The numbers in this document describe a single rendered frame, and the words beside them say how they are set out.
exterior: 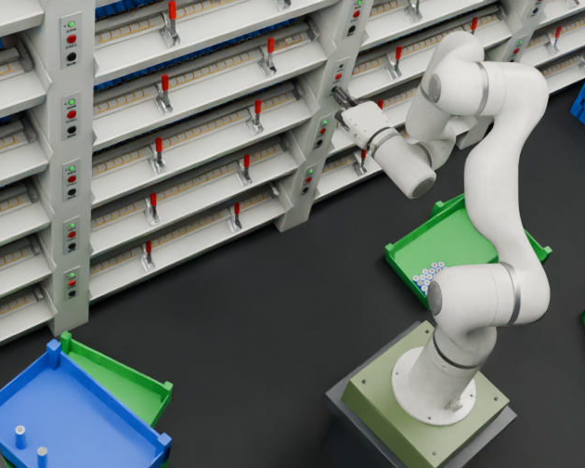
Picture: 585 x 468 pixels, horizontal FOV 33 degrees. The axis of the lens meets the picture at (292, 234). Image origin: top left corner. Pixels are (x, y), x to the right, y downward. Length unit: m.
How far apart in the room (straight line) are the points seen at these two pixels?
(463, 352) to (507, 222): 0.28
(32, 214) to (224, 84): 0.50
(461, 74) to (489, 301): 0.42
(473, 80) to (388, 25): 0.63
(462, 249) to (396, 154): 0.65
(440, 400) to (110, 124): 0.90
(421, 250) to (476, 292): 1.01
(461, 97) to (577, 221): 1.37
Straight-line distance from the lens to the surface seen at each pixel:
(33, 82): 1.90
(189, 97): 2.16
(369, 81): 2.58
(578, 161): 3.35
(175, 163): 2.29
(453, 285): 1.85
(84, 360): 2.54
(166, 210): 2.44
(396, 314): 2.75
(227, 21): 2.06
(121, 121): 2.10
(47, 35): 1.80
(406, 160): 2.27
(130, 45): 1.97
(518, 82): 1.90
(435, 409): 2.19
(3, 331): 2.48
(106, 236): 2.39
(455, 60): 1.89
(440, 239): 2.87
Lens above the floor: 2.22
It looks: 52 degrees down
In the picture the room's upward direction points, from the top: 16 degrees clockwise
